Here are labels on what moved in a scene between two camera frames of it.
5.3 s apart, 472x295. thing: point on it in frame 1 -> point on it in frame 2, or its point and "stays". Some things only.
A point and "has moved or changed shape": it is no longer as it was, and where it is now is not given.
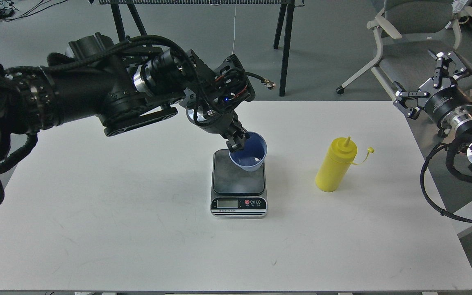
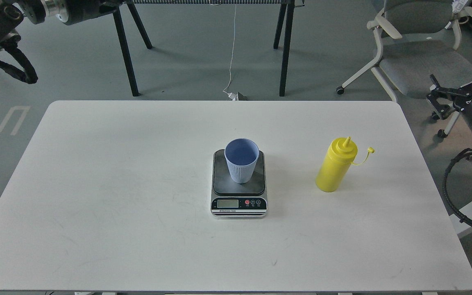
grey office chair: (409, 30) stays
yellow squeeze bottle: (336, 164) stays
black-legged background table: (285, 12) stays
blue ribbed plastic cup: (251, 157) has moved or changed shape
